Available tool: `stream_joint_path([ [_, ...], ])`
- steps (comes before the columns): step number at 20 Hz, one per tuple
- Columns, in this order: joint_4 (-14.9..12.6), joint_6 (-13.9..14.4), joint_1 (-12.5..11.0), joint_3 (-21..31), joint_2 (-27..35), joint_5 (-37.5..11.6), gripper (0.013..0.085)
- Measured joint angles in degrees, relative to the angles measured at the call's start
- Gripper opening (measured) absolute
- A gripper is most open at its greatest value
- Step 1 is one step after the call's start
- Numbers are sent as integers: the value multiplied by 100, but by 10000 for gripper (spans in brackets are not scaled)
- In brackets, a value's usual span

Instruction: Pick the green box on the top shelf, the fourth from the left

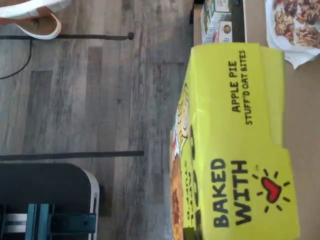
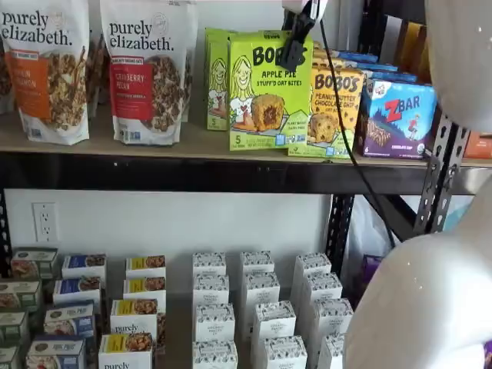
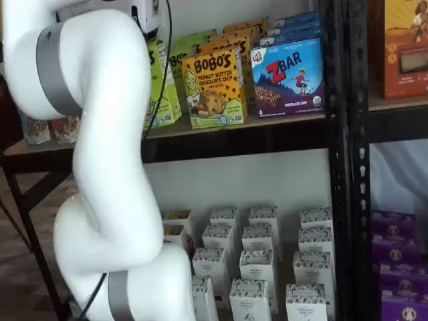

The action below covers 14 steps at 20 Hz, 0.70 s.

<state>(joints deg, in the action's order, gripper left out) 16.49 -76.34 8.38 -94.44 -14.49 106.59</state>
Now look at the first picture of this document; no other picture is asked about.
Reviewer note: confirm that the thin black metal leg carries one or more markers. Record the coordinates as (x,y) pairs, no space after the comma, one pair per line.
(75,37)
(75,155)

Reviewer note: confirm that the blue label food box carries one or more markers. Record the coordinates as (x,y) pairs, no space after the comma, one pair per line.
(223,31)

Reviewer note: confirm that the red label granola bag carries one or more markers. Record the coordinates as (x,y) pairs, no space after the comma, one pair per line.
(295,25)

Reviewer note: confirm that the teal metal frame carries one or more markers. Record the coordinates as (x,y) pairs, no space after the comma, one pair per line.
(70,221)

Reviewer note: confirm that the green Bobo's apple pie box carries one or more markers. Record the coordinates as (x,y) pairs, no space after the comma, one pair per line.
(237,150)

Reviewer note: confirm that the white patterned small boxes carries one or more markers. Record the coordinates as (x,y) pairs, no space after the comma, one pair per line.
(197,30)

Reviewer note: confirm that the tan wooden shelf board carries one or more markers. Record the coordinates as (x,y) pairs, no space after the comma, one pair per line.
(308,125)

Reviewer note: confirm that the green label food box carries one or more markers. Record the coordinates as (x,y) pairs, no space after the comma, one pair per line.
(216,6)

